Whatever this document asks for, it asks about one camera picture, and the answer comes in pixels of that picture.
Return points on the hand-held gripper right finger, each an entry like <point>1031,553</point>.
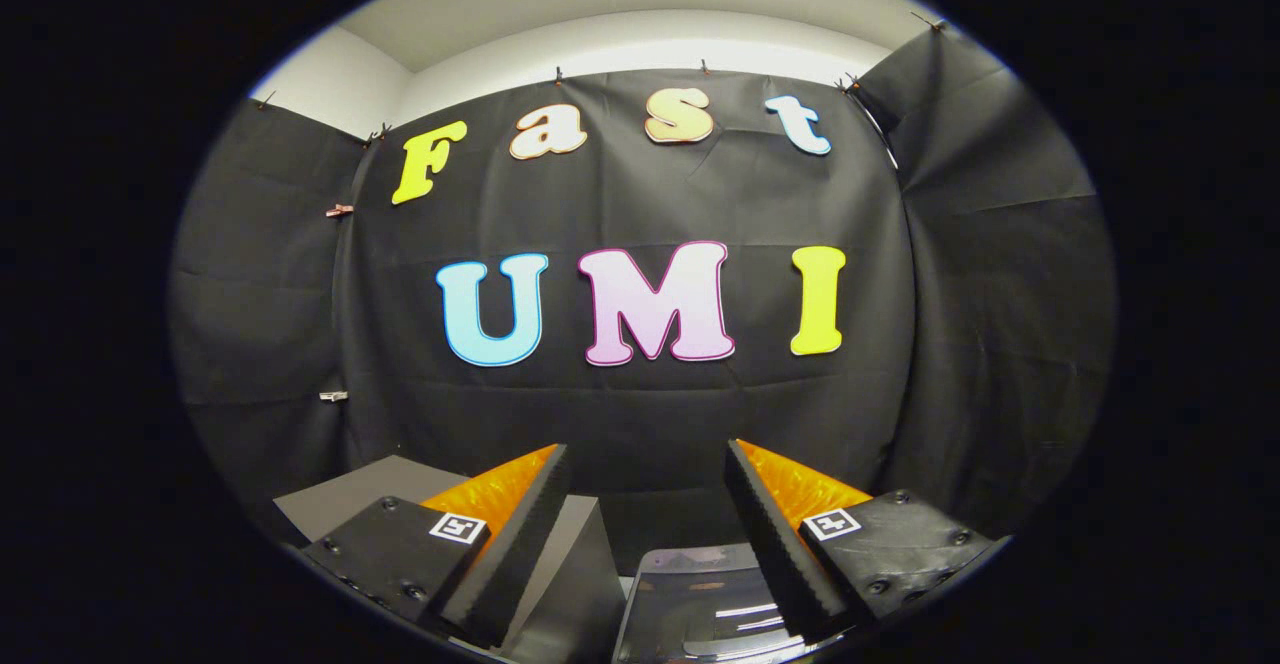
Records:
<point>780,554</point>

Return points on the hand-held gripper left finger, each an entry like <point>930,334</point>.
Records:
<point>515,554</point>

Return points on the silver cloth clip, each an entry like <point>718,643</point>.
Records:
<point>333,396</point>

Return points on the reddish cloth clip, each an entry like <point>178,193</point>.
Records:
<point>339,210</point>

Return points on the row of small black clips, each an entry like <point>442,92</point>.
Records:
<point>704,67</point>

